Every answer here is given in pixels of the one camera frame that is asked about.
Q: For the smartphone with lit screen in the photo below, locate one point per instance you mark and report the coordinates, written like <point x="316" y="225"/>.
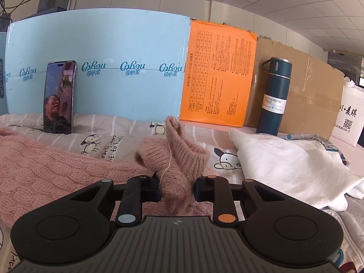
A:
<point x="58" y="97"/>

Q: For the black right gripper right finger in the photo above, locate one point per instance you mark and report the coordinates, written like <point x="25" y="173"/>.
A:
<point x="216" y="190"/>

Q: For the brown cardboard box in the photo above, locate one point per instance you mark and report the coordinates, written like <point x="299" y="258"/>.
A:
<point x="315" y="91"/>

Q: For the orange cardboard box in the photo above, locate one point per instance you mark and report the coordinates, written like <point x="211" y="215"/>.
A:
<point x="218" y="74"/>

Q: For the black power adapter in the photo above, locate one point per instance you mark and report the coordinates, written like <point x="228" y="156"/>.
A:
<point x="46" y="5"/>

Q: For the white t-shirt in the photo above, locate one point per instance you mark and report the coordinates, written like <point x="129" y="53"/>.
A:
<point x="305" y="167"/>

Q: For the pink knitted sweater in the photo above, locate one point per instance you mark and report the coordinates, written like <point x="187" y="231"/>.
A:
<point x="33" y="175"/>

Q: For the white shopping bag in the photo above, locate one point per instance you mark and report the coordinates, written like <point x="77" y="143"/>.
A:
<point x="349" y="123"/>

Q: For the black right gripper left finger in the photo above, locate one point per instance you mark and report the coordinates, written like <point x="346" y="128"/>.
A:
<point x="136" y="191"/>

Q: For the light blue cardboard box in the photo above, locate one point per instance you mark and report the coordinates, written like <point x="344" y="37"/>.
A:
<point x="128" y="62"/>

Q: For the dark blue vacuum bottle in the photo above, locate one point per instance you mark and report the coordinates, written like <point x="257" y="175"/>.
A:
<point x="275" y="96"/>

